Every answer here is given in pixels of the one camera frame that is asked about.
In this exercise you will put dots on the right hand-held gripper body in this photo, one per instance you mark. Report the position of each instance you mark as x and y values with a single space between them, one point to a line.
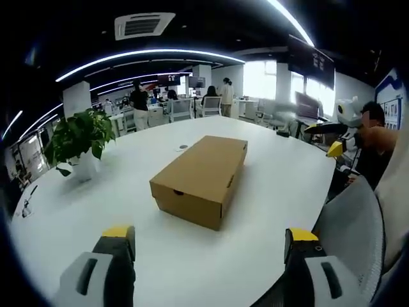
346 110

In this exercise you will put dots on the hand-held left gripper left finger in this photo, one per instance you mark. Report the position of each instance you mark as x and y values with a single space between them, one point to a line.
92 281

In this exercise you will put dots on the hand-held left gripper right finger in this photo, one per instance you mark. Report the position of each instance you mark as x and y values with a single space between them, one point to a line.
322 281

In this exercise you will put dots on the brown cardboard shoe box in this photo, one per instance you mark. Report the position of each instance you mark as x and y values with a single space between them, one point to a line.
198 169

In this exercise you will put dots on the dark red monitor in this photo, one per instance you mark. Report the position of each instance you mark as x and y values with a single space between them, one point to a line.
307 104

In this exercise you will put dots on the small black object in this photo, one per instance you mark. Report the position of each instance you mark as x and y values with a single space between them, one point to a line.
282 133

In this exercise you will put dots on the dark hanging sign panel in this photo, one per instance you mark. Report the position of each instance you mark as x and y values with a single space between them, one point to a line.
311 60

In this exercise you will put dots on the grey mesh office chair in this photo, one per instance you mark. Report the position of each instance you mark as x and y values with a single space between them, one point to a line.
354 224

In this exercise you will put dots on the person's cream clothing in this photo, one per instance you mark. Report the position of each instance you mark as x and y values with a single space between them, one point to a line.
394 192

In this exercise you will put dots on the bright ceiling light strip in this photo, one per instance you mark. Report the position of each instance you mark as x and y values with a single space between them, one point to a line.
294 19

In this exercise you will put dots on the white plant pot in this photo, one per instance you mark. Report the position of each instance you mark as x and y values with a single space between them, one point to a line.
83 166

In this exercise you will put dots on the white office chair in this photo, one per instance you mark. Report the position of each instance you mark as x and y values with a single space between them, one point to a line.
211 107
180 110

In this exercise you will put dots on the black desk monitor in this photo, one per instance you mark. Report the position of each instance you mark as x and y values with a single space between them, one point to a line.
197 82

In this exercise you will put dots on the green potted plant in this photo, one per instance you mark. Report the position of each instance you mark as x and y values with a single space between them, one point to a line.
80 134

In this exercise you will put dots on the long curved ceiling light strip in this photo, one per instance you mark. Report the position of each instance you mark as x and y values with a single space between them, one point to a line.
143 56

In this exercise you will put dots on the ceiling air conditioner vent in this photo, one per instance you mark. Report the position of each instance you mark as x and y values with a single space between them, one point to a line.
143 25

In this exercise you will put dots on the blue white wall poster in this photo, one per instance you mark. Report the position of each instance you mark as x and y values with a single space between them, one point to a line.
391 96

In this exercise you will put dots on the red wall screen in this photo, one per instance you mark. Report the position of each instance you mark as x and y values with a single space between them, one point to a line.
169 79

